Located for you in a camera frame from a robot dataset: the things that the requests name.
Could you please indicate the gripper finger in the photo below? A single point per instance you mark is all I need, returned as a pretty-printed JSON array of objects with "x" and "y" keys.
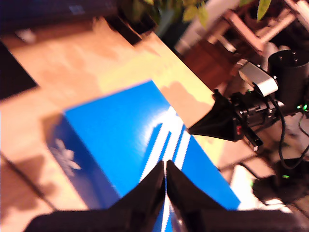
[
  {"x": 222, "y": 131},
  {"x": 218, "y": 108},
  {"x": 144, "y": 203},
  {"x": 188, "y": 207}
]

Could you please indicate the blue shoebox with hinged lid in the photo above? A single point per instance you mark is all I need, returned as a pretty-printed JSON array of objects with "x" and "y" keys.
[{"x": 116, "y": 125}]

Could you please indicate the green leafy houseplant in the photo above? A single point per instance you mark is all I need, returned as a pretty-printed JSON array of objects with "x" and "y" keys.
[{"x": 193, "y": 12}]

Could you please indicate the black square plant pot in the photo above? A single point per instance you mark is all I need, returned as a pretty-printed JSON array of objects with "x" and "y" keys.
[{"x": 135, "y": 31}]

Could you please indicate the dark flat pad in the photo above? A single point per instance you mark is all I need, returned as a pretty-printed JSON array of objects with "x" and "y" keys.
[{"x": 12, "y": 72}]

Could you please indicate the wide monitor with dark webpage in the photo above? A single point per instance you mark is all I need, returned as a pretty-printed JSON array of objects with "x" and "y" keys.
[{"x": 48, "y": 12}]

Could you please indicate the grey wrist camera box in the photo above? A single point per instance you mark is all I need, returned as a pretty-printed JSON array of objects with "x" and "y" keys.
[{"x": 260, "y": 79}]

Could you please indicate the wooden chair frame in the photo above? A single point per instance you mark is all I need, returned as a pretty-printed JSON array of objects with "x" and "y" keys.
[{"x": 241, "y": 26}]

